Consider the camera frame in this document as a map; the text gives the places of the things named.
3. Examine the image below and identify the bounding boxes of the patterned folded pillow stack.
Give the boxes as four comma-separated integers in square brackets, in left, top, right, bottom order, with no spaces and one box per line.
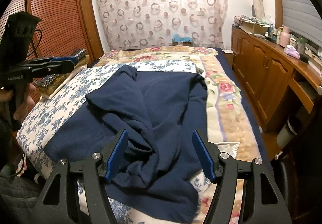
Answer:
[33,49,90,100]

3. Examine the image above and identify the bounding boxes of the cardboard box of papers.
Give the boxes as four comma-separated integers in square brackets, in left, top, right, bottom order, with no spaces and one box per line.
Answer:
[234,15,273,35]

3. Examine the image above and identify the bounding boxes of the blue floral white quilt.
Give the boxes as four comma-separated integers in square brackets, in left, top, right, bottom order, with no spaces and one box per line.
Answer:
[16,60,196,223]

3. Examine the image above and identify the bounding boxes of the grey window roller shutter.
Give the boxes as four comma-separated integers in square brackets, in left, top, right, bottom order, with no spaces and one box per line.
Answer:
[282,0,321,49]

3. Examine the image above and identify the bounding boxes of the blue item in box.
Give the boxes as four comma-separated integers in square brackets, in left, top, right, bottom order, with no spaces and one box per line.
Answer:
[172,34,193,46]

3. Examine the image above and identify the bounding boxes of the wooden louvered wardrobe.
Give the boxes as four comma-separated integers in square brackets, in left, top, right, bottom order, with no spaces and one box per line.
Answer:
[0,0,105,111]

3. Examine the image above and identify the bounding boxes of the purple tissue pack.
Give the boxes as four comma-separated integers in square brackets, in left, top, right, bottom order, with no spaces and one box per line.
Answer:
[284,45,300,59]

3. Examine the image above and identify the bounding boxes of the long wooden sideboard cabinet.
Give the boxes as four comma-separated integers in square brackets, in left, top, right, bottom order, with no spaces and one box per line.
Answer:
[231,27,321,132]

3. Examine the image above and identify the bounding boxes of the circle patterned sheer curtain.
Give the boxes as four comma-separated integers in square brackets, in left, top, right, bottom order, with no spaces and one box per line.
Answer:
[97,0,228,50]

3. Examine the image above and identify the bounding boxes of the navy blue garment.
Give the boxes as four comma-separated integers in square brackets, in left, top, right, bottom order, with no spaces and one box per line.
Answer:
[44,65,207,223]

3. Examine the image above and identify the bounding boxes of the pink floral beige blanket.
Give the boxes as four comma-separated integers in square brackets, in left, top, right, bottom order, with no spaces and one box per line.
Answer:
[94,46,263,224]

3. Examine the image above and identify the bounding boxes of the white cylindrical bin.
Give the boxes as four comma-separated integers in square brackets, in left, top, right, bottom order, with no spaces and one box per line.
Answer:
[276,117,298,148]

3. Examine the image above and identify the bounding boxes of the person's left hand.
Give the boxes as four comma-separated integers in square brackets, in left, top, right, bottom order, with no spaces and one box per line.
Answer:
[0,83,37,121]

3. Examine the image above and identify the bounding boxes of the pink thermos jug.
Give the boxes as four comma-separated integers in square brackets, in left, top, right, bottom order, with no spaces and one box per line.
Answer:
[279,25,290,47]

